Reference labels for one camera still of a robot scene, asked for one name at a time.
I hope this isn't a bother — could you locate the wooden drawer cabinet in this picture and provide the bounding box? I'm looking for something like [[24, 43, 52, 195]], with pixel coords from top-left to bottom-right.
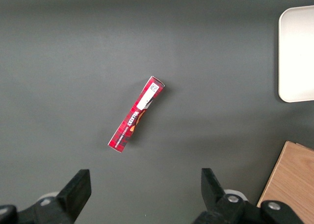
[[256, 140, 314, 224]]

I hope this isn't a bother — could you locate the beige plastic tray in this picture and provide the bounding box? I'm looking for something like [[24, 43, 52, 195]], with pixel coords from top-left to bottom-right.
[[278, 5, 314, 103]]

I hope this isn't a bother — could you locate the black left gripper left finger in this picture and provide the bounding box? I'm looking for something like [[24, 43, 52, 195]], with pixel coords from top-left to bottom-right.
[[0, 169, 92, 224]]

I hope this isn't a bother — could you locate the red tartan cookie box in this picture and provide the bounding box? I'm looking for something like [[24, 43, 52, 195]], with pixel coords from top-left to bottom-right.
[[107, 76, 166, 154]]

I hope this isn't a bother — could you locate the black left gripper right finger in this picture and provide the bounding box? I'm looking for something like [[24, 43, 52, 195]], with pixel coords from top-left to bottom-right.
[[193, 168, 304, 224]]

